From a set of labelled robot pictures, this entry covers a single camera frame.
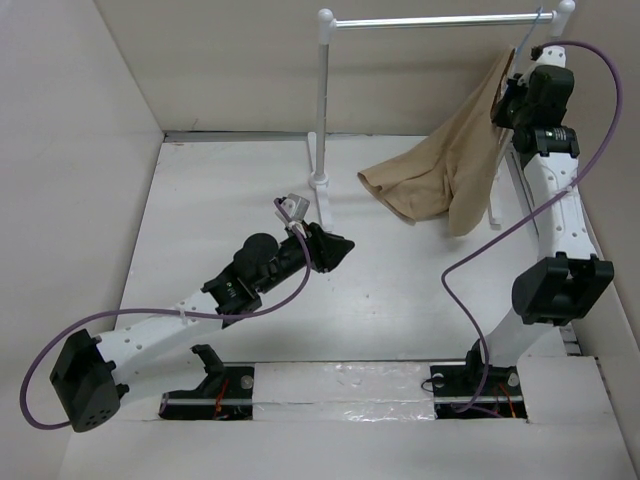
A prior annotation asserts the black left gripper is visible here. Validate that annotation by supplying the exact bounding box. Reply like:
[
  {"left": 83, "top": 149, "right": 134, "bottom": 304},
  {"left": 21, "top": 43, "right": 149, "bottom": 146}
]
[{"left": 255, "top": 219, "right": 352, "bottom": 295}]

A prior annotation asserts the blue wire hanger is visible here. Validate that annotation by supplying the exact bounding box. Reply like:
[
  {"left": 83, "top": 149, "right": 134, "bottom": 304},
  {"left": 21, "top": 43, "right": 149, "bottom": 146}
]
[{"left": 501, "top": 3, "right": 544, "bottom": 94}]

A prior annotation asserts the beige t shirt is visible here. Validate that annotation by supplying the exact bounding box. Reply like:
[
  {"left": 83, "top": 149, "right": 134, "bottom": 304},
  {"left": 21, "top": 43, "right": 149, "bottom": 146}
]
[{"left": 358, "top": 47, "right": 515, "bottom": 237}]

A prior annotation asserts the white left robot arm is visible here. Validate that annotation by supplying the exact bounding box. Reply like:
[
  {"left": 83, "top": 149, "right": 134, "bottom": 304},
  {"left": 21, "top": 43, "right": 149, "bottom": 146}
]
[{"left": 50, "top": 222, "right": 355, "bottom": 433}]

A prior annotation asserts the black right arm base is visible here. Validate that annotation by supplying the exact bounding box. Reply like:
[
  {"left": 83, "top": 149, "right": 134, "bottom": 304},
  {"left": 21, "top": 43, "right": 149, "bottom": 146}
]
[{"left": 421, "top": 341, "right": 527, "bottom": 420}]

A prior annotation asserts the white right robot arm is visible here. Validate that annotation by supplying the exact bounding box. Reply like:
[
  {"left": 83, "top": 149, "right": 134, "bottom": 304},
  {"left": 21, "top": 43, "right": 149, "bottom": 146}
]
[{"left": 461, "top": 65, "right": 614, "bottom": 393}]

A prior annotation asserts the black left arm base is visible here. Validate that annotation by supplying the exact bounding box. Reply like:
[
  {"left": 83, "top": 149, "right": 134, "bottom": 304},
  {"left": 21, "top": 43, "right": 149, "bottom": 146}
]
[{"left": 158, "top": 344, "right": 255, "bottom": 421}]

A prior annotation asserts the white clothes rack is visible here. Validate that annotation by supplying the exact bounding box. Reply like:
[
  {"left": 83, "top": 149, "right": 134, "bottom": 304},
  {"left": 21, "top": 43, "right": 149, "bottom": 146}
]
[{"left": 308, "top": 1, "right": 576, "bottom": 229}]

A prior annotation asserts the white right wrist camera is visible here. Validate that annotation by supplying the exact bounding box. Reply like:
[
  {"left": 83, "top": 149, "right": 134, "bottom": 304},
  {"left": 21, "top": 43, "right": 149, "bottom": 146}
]
[{"left": 518, "top": 45, "right": 566, "bottom": 85}]

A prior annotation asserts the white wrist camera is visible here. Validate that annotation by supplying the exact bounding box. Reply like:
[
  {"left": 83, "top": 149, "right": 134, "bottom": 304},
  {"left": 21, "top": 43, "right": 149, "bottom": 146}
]
[
  {"left": 518, "top": 45, "right": 566, "bottom": 85},
  {"left": 274, "top": 193, "right": 310, "bottom": 236}
]

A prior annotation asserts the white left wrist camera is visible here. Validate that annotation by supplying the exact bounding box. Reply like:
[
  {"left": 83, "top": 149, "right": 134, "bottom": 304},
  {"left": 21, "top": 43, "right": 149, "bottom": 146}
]
[{"left": 274, "top": 193, "right": 310, "bottom": 236}]

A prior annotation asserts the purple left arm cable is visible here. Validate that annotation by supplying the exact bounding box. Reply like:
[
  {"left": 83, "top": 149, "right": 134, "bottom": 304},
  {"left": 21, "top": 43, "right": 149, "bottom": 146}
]
[{"left": 19, "top": 197, "right": 316, "bottom": 431}]

